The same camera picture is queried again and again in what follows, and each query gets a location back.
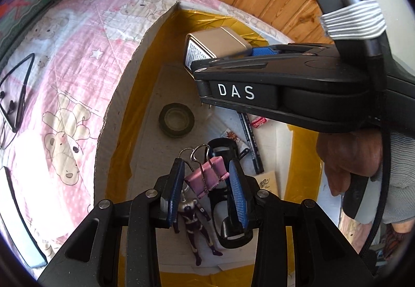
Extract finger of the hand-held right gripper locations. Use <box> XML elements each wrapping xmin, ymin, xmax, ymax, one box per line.
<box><xmin>191</xmin><ymin>54</ymin><xmax>341</xmax><ymax>81</ymax></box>
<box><xmin>252</xmin><ymin>43</ymin><xmax>338</xmax><ymax>57</ymax></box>

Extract person's right forearm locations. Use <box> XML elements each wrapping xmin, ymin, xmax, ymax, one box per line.
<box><xmin>370</xmin><ymin>130</ymin><xmax>415</xmax><ymax>226</ymax></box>

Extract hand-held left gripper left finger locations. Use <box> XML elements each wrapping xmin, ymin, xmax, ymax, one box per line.
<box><xmin>37</xmin><ymin>158</ymin><xmax>186</xmax><ymax>287</ymax></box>

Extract pink bear printed blanket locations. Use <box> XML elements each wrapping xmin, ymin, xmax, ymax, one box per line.
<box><xmin>0</xmin><ymin>0</ymin><xmax>370</xmax><ymax>278</ymax></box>

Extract person's right hand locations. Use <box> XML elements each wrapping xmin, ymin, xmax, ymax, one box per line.
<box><xmin>316</xmin><ymin>131</ymin><xmax>383</xmax><ymax>196</ymax></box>

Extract silver purple action figure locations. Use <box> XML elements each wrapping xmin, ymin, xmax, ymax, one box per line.
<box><xmin>173</xmin><ymin>183</ymin><xmax>224</xmax><ymax>266</ymax></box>

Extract gold metal tin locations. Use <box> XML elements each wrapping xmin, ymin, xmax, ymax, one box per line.
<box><xmin>184</xmin><ymin>27</ymin><xmax>254</xmax><ymax>72</ymax></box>

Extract white cardboard box yellow tape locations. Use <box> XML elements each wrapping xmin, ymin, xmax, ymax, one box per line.
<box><xmin>92</xmin><ymin>2</ymin><xmax>344</xmax><ymax>287</ymax></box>

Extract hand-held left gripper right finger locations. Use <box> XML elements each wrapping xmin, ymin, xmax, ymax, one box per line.
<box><xmin>229</xmin><ymin>159</ymin><xmax>378</xmax><ymax>287</ymax></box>

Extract green tape roll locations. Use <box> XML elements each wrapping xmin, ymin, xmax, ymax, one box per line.
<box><xmin>159</xmin><ymin>103</ymin><xmax>195</xmax><ymax>138</ymax></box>

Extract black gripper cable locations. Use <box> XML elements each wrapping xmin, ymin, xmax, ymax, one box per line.
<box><xmin>358</xmin><ymin>128</ymin><xmax>390</xmax><ymax>257</ymax></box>

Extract yellow tissue packet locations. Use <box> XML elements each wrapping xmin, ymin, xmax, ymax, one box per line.
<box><xmin>256</xmin><ymin>171</ymin><xmax>279</xmax><ymax>198</ymax></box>

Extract black marker pen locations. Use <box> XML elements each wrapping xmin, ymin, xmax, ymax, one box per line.
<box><xmin>238</xmin><ymin>112</ymin><xmax>265</xmax><ymax>175</ymax></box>

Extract pink binder clip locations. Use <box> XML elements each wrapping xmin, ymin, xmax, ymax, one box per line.
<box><xmin>178</xmin><ymin>144</ymin><xmax>231</xmax><ymax>200</ymax></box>

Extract black neckband earphones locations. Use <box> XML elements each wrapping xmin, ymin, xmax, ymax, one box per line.
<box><xmin>0</xmin><ymin>53</ymin><xmax>36</xmax><ymax>150</ymax></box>

